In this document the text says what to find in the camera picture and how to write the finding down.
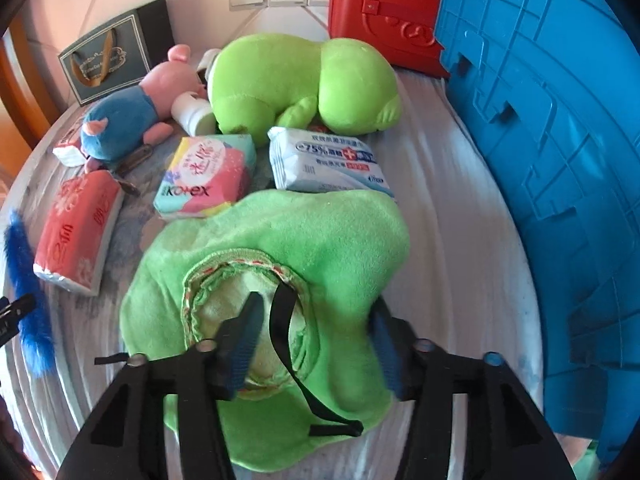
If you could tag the pink teal sanitary pad pack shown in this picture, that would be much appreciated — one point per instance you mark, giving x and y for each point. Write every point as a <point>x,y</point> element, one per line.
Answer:
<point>205,175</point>

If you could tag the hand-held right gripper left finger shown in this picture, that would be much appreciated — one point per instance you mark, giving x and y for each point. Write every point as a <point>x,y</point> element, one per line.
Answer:
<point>245,345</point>

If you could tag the white plastic bottle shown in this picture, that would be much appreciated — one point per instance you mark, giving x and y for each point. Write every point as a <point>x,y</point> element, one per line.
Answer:
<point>192,112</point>

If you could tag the white blue wet wipes pack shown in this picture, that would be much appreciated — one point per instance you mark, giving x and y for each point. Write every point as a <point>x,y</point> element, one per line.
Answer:
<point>325,160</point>

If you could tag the pink pig plush blue clothes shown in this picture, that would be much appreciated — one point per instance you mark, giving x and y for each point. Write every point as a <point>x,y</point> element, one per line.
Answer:
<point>120,120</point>

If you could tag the green plush hat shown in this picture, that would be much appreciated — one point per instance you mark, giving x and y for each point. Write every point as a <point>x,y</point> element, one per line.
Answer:
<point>310,245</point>

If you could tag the blue plastic crate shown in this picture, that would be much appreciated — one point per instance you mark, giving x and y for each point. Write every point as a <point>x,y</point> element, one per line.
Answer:
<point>550,135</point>

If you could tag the green frog plush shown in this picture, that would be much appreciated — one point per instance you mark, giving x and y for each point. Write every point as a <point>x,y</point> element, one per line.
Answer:
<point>290,80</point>

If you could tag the black gift box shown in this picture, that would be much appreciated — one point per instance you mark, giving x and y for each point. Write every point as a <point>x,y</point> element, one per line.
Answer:
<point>110,60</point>

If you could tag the white label pink tissue pack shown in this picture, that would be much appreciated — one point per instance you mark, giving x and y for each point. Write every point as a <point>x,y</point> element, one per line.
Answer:
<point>69,147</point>

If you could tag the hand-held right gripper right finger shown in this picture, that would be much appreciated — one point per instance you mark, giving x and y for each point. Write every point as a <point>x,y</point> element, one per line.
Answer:
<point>387,355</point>

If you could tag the red plastic suitcase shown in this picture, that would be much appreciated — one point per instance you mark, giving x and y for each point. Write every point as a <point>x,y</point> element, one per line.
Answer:
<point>390,15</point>

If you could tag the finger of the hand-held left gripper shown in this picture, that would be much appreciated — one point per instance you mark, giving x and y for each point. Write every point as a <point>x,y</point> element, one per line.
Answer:
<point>7,317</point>

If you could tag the blue fuzzy feather toy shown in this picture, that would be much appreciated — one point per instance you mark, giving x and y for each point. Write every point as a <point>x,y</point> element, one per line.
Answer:
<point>27,280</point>

